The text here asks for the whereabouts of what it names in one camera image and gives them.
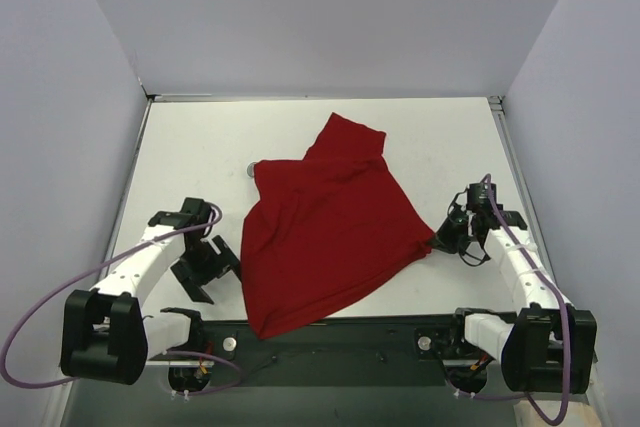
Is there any red cloth garment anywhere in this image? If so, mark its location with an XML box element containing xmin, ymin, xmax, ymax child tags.
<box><xmin>241</xmin><ymin>113</ymin><xmax>435</xmax><ymax>339</ymax></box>

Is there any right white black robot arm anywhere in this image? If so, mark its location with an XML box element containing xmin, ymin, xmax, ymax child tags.
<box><xmin>431</xmin><ymin>179</ymin><xmax>597</xmax><ymax>395</ymax></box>

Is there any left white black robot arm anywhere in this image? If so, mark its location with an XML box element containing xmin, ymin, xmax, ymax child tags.
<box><xmin>60</xmin><ymin>198</ymin><xmax>240</xmax><ymax>385</ymax></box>

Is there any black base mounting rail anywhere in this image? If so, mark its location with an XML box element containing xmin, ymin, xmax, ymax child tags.
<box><xmin>149</xmin><ymin>314</ymin><xmax>526</xmax><ymax>388</ymax></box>

